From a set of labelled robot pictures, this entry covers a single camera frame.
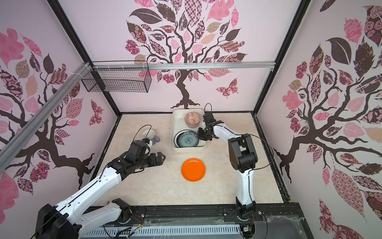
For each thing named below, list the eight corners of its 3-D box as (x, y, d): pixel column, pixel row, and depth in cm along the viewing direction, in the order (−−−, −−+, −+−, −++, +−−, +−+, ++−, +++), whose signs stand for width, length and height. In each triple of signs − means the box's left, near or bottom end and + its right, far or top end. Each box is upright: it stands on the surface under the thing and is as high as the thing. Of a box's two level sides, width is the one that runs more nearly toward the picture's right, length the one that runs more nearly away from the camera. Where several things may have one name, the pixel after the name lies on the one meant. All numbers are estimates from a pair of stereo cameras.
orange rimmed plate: (180, 181, 87) (180, 179, 85) (182, 160, 96) (181, 158, 94) (206, 181, 87) (206, 179, 85) (204, 160, 96) (205, 158, 94)
